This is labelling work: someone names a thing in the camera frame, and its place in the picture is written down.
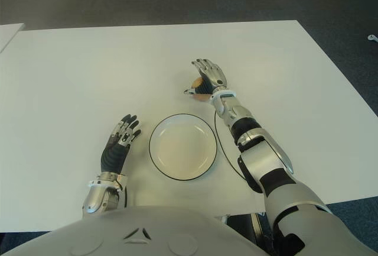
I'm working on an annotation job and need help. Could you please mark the right robot hand black silver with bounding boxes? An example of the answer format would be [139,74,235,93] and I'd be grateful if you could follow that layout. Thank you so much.
[183,58,229,96]

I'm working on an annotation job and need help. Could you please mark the left robot hand black silver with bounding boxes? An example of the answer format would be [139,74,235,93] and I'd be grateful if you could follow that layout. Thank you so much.
[100,114,143,176]

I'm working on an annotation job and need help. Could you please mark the yellow red apple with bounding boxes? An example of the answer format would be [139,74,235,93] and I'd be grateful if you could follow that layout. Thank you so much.
[191,76,210,102]

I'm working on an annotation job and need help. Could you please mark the white plate with black rim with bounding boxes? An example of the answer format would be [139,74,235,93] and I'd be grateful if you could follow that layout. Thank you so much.
[149,114,220,181]

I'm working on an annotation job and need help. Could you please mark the grey robot torso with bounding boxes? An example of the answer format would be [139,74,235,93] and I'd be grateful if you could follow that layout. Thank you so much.
[0,205,268,256]

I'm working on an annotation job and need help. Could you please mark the neighbouring white table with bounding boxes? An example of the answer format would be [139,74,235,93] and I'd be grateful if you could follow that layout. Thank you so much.
[0,23,25,53]

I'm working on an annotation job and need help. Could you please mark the thin black cable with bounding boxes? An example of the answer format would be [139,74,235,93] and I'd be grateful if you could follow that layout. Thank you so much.
[213,110,252,186]

